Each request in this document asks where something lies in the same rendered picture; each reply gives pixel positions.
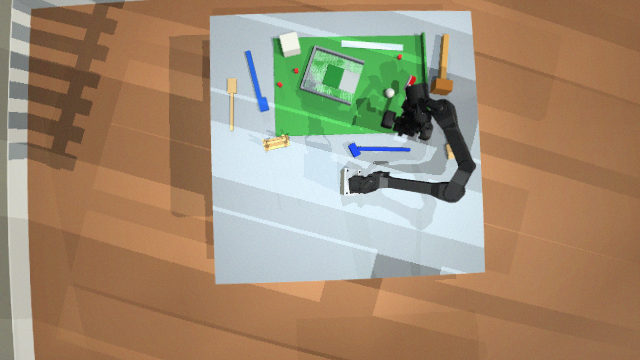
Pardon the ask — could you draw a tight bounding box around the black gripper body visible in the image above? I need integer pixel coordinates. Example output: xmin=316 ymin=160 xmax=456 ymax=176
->
xmin=381 ymin=110 xmax=434 ymax=141

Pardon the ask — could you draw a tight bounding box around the white flat strip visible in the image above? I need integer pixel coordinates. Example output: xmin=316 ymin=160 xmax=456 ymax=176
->
xmin=342 ymin=40 xmax=403 ymax=51

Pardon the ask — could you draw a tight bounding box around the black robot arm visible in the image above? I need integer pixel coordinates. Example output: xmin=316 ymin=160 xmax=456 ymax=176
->
xmin=348 ymin=82 xmax=476 ymax=203

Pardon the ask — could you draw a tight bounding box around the green flat mat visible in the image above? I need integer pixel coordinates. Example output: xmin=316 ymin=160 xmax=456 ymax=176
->
xmin=273 ymin=35 xmax=423 ymax=136

